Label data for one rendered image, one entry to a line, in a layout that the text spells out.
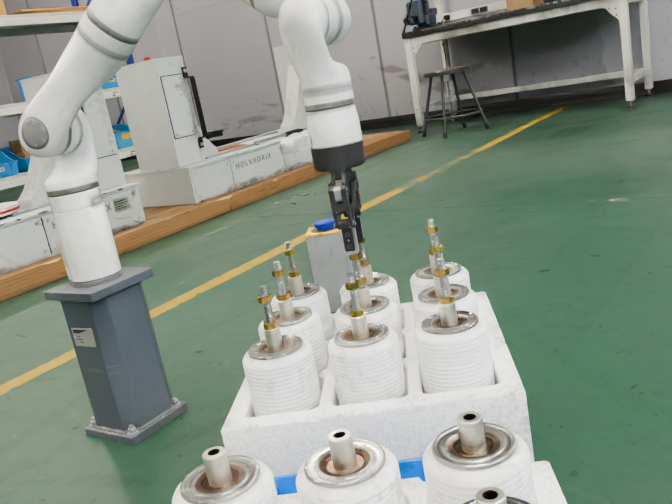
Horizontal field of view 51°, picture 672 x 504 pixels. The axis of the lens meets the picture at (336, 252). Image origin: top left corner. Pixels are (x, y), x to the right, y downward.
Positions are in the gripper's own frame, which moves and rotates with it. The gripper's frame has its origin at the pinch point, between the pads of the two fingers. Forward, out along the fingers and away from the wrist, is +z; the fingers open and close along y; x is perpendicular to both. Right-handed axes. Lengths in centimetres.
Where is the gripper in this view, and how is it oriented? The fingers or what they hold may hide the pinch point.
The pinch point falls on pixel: (352, 239)
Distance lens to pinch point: 104.3
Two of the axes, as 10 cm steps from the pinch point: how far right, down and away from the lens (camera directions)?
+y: 1.3, -2.7, 9.5
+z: 1.7, 9.5, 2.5
